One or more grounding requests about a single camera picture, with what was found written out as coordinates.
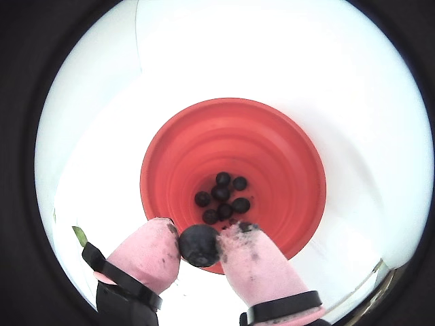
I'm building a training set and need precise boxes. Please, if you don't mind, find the pink-tipped black gripper finger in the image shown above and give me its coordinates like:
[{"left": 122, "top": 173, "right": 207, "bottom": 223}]
[
  {"left": 216, "top": 221, "right": 327, "bottom": 326},
  {"left": 81, "top": 217, "right": 181, "bottom": 326}
]

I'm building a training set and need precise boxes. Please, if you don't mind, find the small dark blueberry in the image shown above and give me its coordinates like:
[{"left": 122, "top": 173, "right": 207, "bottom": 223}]
[{"left": 178, "top": 223, "right": 220, "bottom": 268}]

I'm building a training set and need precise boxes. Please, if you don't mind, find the red collapsible silicone cup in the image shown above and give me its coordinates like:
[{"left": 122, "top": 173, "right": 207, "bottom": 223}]
[{"left": 139, "top": 98, "right": 328, "bottom": 275}]

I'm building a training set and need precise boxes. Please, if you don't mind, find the green leaf with stem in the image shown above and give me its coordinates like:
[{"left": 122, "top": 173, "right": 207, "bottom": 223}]
[{"left": 71, "top": 225, "right": 88, "bottom": 248}]

